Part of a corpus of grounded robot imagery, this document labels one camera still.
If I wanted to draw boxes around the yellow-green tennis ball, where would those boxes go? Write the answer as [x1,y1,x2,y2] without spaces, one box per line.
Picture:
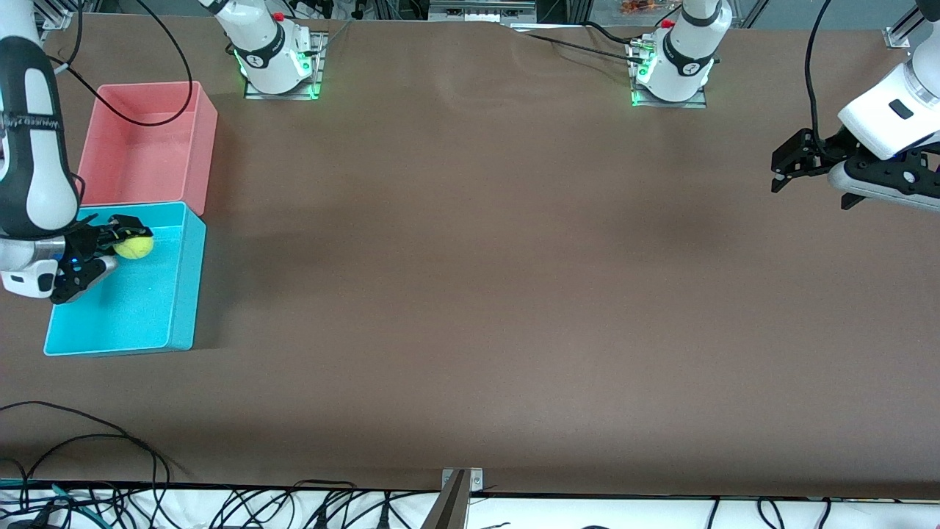
[114,234,155,260]

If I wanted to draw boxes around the blue plastic bin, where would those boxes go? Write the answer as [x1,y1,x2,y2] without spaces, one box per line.
[43,201,208,357]

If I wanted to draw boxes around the pink plastic bin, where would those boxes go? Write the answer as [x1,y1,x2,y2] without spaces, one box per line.
[77,81,219,217]

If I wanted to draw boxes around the grey metal device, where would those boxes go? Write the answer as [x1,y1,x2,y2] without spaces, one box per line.
[428,0,538,23]

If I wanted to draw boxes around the grey metal bar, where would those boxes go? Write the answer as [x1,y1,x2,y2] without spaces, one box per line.
[421,470,471,529]

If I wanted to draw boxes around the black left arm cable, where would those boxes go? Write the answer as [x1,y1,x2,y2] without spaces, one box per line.
[804,0,838,159]

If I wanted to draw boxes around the long black right arm cable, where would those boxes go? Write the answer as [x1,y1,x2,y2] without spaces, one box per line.
[51,0,194,127]

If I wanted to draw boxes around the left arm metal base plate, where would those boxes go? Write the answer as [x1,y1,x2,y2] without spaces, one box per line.
[630,40,708,109]

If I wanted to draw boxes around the aluminium frame corner bracket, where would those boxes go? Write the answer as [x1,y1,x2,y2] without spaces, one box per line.
[37,0,74,32]
[883,11,919,50]

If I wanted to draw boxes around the thin black looping cable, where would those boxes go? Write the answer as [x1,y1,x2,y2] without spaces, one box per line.
[0,400,188,489]

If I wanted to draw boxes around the short black right arm cable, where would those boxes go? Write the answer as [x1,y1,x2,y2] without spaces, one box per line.
[55,0,82,71]

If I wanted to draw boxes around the teal cable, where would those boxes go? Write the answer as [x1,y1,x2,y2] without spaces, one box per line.
[0,479,100,515]

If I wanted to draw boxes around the black base power cable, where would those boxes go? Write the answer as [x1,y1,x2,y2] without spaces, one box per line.
[514,29,651,65]

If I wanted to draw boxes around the white cable shelf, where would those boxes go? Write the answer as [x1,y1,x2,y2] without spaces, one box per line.
[0,485,940,529]

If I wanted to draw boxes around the small metal bracket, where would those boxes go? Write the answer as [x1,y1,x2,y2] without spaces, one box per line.
[441,468,484,494]

